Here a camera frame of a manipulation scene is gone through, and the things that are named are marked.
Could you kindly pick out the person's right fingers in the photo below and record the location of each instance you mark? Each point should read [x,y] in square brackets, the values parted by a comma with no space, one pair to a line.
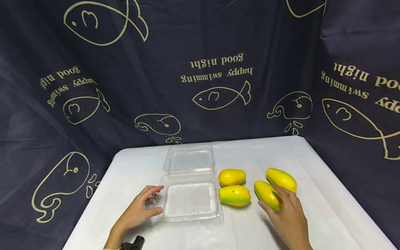
[286,195]

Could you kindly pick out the person's right hand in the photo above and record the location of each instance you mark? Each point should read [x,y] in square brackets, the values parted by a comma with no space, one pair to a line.
[290,218]

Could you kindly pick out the yellow-green mango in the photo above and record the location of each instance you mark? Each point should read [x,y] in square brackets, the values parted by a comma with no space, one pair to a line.
[266,194]

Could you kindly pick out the person's left thumb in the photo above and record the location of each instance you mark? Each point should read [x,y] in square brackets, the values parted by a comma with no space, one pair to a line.
[153,211]

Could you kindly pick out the clear plastic clamshell container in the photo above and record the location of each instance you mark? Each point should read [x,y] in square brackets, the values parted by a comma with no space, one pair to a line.
[190,199]

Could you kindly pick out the person's left fingers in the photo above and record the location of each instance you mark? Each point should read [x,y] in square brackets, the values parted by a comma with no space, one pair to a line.
[151,190]

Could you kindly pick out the black wrist band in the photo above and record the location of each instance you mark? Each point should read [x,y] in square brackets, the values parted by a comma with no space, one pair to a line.
[133,243]

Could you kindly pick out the long yellow mango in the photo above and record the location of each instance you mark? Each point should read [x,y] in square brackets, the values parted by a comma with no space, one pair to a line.
[281,178]

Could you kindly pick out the person's right thumb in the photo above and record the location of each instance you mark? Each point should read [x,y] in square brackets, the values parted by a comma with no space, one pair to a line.
[266,209]

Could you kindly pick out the yellow mango with green side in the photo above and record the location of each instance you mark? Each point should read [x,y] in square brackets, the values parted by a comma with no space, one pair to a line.
[235,195]

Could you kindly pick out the person's left hand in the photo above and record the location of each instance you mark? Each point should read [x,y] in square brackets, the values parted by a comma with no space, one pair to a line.
[136,211]

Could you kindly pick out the person's right forearm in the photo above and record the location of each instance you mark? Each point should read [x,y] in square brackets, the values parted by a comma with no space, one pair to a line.
[301,246]

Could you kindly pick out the person's left forearm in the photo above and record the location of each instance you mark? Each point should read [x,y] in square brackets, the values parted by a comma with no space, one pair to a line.
[113,240]

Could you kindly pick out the small round yellow mango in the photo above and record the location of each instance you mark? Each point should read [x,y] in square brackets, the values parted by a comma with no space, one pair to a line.
[231,177]

